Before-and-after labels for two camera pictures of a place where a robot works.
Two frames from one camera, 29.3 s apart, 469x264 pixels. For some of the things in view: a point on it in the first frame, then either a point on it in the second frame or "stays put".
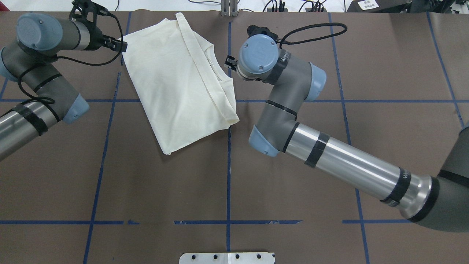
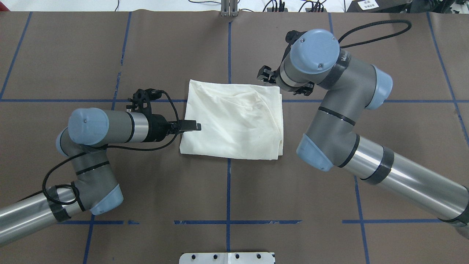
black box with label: x=378 y=6 stays put
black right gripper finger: x=230 y=60 → x=265 y=73
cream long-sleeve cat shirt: x=180 y=82 → x=237 y=121
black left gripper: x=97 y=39 → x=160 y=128
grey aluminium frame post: x=229 y=8 stays put
